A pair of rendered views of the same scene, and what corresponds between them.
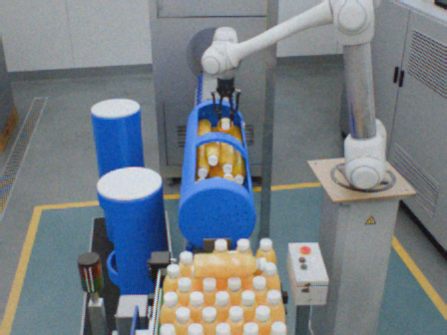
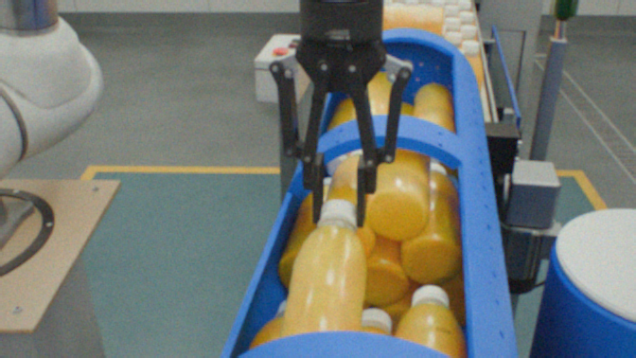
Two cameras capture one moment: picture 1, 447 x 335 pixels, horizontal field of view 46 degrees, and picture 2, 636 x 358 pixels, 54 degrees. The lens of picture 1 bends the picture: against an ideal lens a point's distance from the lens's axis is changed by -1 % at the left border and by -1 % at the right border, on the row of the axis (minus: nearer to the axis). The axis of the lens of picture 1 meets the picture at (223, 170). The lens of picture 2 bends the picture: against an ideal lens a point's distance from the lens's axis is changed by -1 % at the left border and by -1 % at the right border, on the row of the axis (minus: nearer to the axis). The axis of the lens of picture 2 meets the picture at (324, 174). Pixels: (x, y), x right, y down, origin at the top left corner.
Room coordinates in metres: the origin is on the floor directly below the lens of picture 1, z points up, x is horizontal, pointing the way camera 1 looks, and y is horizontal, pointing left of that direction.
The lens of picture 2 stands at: (2.79, 0.07, 1.56)
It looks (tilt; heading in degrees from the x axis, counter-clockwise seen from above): 29 degrees down; 190
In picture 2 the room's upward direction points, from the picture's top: straight up
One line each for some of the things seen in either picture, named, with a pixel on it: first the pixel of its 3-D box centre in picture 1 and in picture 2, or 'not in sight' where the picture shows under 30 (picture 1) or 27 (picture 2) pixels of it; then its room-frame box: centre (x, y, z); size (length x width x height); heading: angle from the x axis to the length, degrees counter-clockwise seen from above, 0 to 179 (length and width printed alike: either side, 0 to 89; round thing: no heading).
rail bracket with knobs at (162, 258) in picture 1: (162, 268); (495, 150); (1.53, 0.22, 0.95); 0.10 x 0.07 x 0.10; 91
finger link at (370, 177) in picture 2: not in sight; (379, 170); (2.23, 0.03, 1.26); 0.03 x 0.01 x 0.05; 91
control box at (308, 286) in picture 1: (306, 272); (286, 67); (1.38, -0.27, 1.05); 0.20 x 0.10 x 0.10; 1
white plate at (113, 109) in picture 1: (115, 108); not in sight; (2.91, 0.62, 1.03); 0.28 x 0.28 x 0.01
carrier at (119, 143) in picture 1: (122, 174); not in sight; (2.91, 0.62, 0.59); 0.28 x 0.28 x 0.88
